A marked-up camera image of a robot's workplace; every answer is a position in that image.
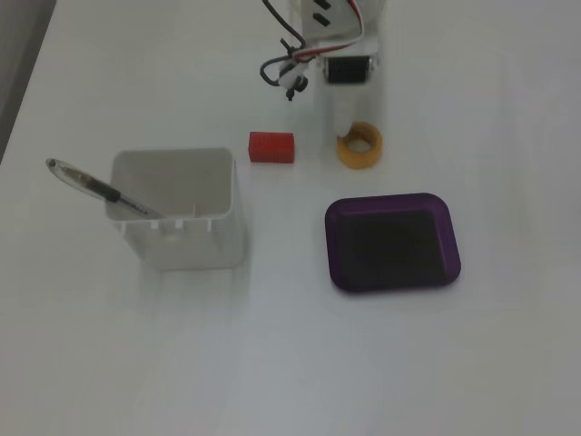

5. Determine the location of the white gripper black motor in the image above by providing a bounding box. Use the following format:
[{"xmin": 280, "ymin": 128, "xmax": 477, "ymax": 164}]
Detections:
[{"xmin": 301, "ymin": 0, "xmax": 388, "ymax": 158}]

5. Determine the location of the yellow tape roll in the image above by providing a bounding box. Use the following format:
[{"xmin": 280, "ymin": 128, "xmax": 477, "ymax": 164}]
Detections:
[{"xmin": 336, "ymin": 121, "xmax": 384, "ymax": 170}]

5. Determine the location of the red block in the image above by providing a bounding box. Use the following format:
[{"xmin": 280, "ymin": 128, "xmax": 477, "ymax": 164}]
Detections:
[{"xmin": 248, "ymin": 131, "xmax": 296, "ymax": 164}]

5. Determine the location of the purple tray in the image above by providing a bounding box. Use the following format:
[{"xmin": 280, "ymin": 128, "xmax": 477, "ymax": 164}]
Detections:
[{"xmin": 324, "ymin": 192, "xmax": 462, "ymax": 297}]

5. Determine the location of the white plastic container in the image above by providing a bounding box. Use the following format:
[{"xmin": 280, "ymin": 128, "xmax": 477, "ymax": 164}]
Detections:
[{"xmin": 105, "ymin": 146, "xmax": 249, "ymax": 273}]

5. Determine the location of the clear black pen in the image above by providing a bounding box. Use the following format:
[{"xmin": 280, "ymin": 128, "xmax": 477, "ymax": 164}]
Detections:
[{"xmin": 44, "ymin": 157, "xmax": 167, "ymax": 220}]

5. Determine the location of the cable connector plug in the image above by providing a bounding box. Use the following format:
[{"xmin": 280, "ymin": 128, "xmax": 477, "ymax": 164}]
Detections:
[{"xmin": 277, "ymin": 63, "xmax": 310, "ymax": 104}]

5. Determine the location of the red white wire bundle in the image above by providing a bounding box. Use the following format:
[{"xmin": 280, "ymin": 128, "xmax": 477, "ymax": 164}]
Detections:
[{"xmin": 292, "ymin": 0, "xmax": 368, "ymax": 63}]

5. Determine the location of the black cable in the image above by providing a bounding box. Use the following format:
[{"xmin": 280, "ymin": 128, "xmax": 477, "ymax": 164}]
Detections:
[{"xmin": 259, "ymin": 0, "xmax": 306, "ymax": 88}]

